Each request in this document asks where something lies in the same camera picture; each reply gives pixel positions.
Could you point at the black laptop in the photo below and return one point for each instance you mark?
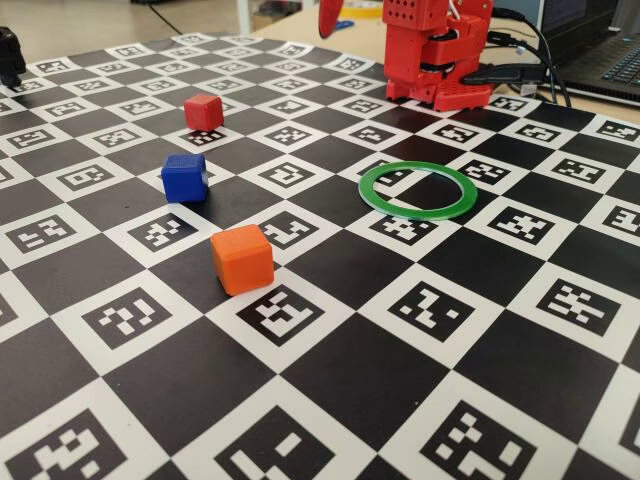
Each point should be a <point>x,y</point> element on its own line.
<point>600,50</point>

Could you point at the black clamp object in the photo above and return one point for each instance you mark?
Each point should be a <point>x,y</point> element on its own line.
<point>11,60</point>

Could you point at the white table leg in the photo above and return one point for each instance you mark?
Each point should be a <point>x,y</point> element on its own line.
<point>245,15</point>

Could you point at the small grey connector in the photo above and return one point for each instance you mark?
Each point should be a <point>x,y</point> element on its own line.
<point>529,90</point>

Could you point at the black plug connector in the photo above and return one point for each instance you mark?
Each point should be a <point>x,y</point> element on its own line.
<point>500,75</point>

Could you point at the small blue object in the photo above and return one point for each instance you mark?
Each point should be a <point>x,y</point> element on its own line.
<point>345,24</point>

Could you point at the blue cube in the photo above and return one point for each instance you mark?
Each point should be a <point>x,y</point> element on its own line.
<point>182,180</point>

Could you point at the yellow tape roll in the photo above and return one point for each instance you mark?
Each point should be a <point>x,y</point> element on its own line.
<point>365,7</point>

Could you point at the red cube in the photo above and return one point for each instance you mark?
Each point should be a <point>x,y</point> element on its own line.
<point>202,112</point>

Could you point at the black white marker board mat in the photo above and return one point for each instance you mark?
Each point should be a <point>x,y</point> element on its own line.
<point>350,375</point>

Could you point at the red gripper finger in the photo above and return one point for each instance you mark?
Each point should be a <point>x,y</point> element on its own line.
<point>331,17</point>

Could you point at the orange cube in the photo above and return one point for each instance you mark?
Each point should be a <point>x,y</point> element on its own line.
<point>242,262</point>

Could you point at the red robot arm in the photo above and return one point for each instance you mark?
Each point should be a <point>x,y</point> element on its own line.
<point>405,50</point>

